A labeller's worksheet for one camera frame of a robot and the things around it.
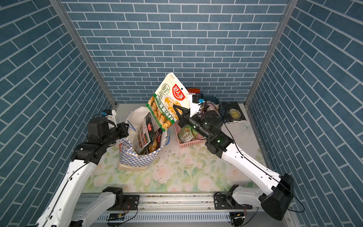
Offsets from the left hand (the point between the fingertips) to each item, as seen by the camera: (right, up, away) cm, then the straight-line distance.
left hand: (133, 124), depth 72 cm
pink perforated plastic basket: (+33, -6, -12) cm, 36 cm away
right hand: (+23, +8, -12) cm, 27 cm away
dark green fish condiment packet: (+3, -7, +10) cm, 12 cm away
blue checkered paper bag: (-1, -18, -1) cm, 18 cm away
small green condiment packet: (+27, -8, +24) cm, 37 cm away
